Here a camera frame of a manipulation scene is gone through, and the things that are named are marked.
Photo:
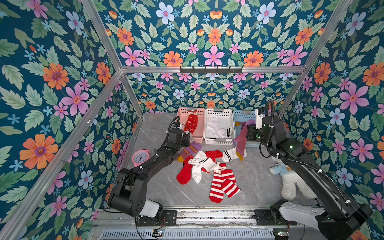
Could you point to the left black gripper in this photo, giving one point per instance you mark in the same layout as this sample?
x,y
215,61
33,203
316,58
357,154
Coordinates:
x,y
186,139

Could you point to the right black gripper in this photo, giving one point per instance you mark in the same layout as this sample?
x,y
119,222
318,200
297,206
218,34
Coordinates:
x,y
253,133

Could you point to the red santa sock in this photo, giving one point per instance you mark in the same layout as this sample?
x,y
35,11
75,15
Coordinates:
x,y
191,123

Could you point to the white ribbed sock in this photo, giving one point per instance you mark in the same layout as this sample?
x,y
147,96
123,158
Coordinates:
x,y
197,162

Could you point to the maroon sock yellow heel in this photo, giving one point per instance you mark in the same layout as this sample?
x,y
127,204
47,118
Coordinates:
x,y
241,139

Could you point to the white sock black stripes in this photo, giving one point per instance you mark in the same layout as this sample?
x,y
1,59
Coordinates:
x,y
229,133

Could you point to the red white striped sock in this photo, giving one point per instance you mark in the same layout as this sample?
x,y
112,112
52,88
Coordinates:
x,y
229,184
217,193

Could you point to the maroon sock yellow toe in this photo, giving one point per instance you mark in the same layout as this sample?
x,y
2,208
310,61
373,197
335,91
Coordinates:
x,y
189,151

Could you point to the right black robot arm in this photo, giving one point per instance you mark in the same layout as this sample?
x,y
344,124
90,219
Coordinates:
x,y
339,215

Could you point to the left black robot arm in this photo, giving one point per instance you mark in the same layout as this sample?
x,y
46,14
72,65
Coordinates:
x,y
129,192

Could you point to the pink plastic basket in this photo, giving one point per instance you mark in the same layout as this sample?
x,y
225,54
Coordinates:
x,y
198,135

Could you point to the blue plastic basket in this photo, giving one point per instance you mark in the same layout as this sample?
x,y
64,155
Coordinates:
x,y
244,116

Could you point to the white plastic basket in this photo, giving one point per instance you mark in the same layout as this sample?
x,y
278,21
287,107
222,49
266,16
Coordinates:
x,y
226,121

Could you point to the red plain sock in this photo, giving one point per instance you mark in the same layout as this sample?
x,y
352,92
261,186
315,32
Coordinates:
x,y
185,174
211,162

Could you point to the pink alarm clock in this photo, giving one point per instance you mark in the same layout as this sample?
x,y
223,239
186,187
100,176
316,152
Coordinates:
x,y
141,156

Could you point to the white teddy bear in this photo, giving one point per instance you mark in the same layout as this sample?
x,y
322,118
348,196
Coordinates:
x,y
290,181

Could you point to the black hook rail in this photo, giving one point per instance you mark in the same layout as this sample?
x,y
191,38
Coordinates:
x,y
210,70

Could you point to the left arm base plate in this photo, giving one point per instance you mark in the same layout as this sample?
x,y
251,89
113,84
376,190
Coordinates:
x,y
165,218

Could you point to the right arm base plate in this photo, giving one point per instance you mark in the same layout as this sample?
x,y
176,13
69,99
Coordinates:
x,y
271,218

